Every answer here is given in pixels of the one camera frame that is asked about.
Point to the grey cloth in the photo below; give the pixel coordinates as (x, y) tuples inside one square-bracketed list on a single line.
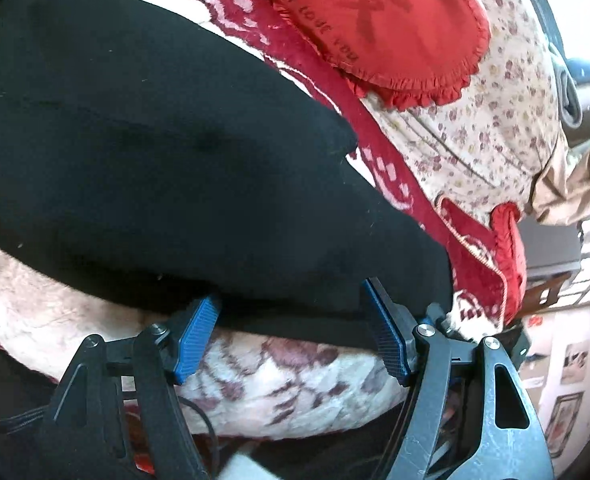
[(569, 95)]

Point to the wall picture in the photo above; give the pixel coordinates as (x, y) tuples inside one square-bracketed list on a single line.
[(575, 362), (564, 425)]

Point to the wooden chair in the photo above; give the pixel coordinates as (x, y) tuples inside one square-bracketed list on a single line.
[(547, 295)]

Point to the window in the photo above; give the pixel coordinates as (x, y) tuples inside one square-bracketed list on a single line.
[(585, 20)]

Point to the red cushion with beige trim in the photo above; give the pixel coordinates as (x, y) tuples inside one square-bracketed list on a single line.
[(475, 260)]

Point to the black pants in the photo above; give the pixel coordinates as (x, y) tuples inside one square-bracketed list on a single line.
[(150, 160)]

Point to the red heart-shaped frilled pillow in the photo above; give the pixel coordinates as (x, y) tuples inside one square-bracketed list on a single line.
[(375, 20), (370, 92)]

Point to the red and white plush blanket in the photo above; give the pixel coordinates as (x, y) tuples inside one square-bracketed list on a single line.
[(275, 385)]

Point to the floral print quilt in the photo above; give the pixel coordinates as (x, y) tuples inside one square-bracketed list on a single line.
[(475, 135)]

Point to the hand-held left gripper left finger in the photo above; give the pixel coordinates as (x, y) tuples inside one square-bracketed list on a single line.
[(195, 335)]

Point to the beige curtain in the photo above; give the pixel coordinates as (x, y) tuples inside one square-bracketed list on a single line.
[(575, 180)]

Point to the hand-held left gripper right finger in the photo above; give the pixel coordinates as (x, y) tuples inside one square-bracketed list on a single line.
[(386, 330)]

